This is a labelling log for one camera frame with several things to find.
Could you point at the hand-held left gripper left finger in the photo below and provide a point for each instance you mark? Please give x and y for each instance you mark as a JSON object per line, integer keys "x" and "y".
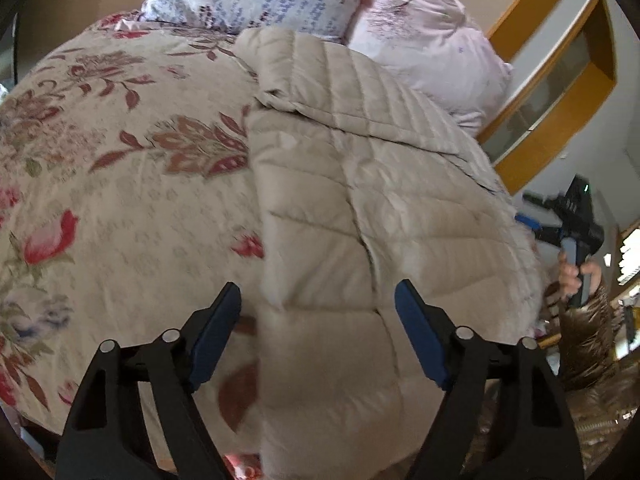
{"x": 220, "y": 325}

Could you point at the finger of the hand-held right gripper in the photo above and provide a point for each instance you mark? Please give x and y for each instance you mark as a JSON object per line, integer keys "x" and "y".
{"x": 536, "y": 200}
{"x": 525, "y": 221}

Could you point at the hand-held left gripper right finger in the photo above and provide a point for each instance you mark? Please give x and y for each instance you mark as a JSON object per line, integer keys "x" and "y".
{"x": 417, "y": 330}

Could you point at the beige quilted down jacket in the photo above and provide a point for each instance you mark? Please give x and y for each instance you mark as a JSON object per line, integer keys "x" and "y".
{"x": 325, "y": 210}

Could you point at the person's right hand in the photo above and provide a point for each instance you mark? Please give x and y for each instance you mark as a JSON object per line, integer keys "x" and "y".
{"x": 569, "y": 277}

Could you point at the bright window with blinds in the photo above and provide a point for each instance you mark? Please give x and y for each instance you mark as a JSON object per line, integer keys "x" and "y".
{"x": 631, "y": 260}

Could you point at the wooden framed glass window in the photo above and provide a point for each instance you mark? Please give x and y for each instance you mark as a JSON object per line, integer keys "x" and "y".
{"x": 606, "y": 62}

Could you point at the floral bedspread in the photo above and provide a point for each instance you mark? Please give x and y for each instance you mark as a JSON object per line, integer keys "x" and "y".
{"x": 125, "y": 200}

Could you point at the pink floral pillow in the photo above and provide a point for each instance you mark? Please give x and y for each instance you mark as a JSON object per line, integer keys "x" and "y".
{"x": 430, "y": 45}

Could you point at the person's brown patterned clothing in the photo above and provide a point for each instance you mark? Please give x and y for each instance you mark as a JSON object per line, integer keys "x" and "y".
{"x": 590, "y": 420}

